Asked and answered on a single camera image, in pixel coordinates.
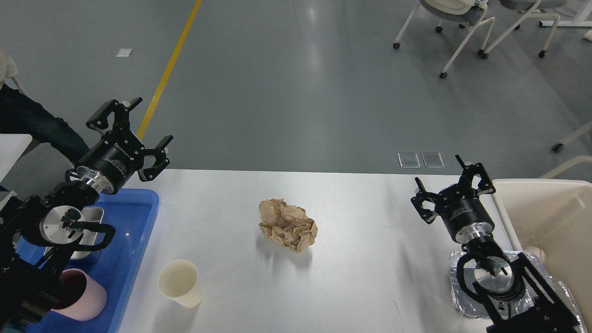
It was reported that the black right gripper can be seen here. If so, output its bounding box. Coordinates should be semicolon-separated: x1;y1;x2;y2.
411;154;496;244

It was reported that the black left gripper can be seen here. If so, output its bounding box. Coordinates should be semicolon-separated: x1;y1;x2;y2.
66;97;173;195

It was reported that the steel rectangular container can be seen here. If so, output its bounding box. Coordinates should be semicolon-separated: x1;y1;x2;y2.
44;207;105;262

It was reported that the aluminium foil tray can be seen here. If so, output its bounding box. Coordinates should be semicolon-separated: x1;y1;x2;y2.
450;251;585;331

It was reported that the cream paper cup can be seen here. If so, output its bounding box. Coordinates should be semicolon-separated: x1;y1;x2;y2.
157;259;202;308

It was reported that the pink plastic mug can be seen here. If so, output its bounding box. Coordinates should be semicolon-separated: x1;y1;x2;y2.
51;268;108;321

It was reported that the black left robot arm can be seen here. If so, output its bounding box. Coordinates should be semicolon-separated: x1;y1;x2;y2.
0;97;173;329

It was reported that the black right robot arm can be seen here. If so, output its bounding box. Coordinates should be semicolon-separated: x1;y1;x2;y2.
410;155;580;333

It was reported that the right floor socket plate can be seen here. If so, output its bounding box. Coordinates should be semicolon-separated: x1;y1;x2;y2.
421;152;445;168

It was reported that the floor socket plate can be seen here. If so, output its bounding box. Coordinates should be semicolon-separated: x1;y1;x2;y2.
397;152;421;168
421;152;445;168

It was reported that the left floor socket plate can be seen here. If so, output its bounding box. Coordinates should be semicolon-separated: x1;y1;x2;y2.
397;152;421;168

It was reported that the blue plastic tray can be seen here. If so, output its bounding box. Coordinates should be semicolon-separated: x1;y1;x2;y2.
24;188;160;333

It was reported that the beige plastic bin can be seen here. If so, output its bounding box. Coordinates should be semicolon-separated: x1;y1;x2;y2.
493;179;592;330

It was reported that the person in beige sweater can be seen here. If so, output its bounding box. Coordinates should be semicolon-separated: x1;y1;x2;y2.
0;51;90;164

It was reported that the white chair leg right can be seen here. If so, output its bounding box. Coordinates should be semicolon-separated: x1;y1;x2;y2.
540;121;592;180

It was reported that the white side table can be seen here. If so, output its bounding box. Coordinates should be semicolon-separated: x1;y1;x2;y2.
0;134;32;181

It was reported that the crumpled brown paper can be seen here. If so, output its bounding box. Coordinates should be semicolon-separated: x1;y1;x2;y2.
259;199;319;253

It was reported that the white grey office chair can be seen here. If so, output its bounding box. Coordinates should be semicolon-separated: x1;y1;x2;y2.
393;0;496;80

